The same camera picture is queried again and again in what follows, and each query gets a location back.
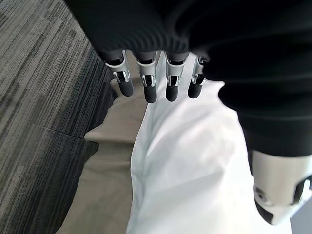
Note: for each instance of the beige bed sheet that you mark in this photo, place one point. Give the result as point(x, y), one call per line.
point(104, 170)

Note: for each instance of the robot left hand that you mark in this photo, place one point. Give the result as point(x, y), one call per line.
point(219, 36)

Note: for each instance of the white duvet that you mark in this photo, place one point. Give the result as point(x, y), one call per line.
point(185, 158)

